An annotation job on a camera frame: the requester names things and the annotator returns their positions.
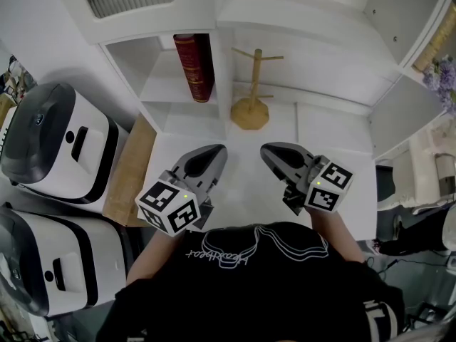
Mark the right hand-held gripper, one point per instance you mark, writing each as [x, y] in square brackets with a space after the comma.
[327, 191]

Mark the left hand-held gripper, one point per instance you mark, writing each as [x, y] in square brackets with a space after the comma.
[167, 208]

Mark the dark red hardcover book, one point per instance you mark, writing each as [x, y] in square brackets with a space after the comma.
[194, 70]

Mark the white shelf cubby with book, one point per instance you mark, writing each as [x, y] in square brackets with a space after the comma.
[156, 80]

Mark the person's right forearm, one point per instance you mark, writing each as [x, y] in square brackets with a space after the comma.
[335, 233]

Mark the person's left forearm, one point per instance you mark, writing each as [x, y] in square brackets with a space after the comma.
[153, 255]

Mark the wooden mug tree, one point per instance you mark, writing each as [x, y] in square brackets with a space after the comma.
[249, 114]

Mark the wooden board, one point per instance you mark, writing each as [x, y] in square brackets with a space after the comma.
[124, 184]

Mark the white machine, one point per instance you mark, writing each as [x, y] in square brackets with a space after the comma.
[420, 176]

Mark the person's shirt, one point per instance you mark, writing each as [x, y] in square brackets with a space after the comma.
[249, 298]

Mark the white and black robot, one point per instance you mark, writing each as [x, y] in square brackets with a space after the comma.
[60, 144]
[53, 262]

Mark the purple artificial flowers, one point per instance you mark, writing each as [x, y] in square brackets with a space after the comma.
[443, 84]

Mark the golden textured ornament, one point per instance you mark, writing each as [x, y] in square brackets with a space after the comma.
[436, 41]

